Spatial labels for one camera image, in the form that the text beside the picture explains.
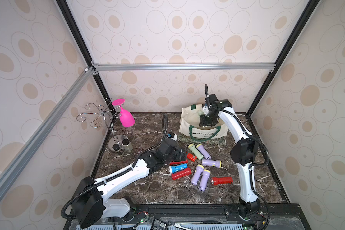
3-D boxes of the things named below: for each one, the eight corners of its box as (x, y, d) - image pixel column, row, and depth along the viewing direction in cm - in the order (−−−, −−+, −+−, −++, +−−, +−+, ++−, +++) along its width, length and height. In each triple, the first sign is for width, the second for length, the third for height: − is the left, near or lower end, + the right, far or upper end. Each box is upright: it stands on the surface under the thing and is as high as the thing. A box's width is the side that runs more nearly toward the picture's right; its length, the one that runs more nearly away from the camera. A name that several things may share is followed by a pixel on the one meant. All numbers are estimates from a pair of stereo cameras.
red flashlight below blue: (172, 180, 86) (172, 179, 84) (170, 174, 88) (170, 172, 86) (192, 174, 89) (192, 172, 87) (189, 168, 91) (190, 166, 89)
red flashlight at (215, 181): (211, 185, 85) (212, 183, 82) (210, 179, 87) (211, 177, 84) (231, 185, 85) (233, 183, 82) (230, 179, 87) (232, 177, 85)
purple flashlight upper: (208, 160, 95) (209, 158, 92) (196, 147, 101) (196, 145, 99) (211, 158, 96) (212, 155, 93) (199, 145, 102) (200, 142, 100)
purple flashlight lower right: (196, 189, 83) (197, 187, 81) (203, 170, 91) (204, 168, 88) (204, 192, 82) (205, 191, 79) (210, 173, 90) (211, 171, 87)
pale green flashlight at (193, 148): (199, 161, 94) (200, 158, 92) (188, 148, 101) (188, 145, 98) (204, 157, 96) (205, 155, 93) (192, 145, 102) (192, 142, 99)
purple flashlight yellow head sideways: (201, 165, 93) (202, 162, 89) (202, 160, 95) (203, 157, 92) (219, 168, 91) (221, 165, 88) (219, 163, 94) (221, 160, 90)
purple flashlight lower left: (189, 183, 85) (190, 181, 83) (197, 165, 92) (197, 163, 90) (197, 186, 84) (197, 185, 81) (203, 168, 91) (204, 166, 89)
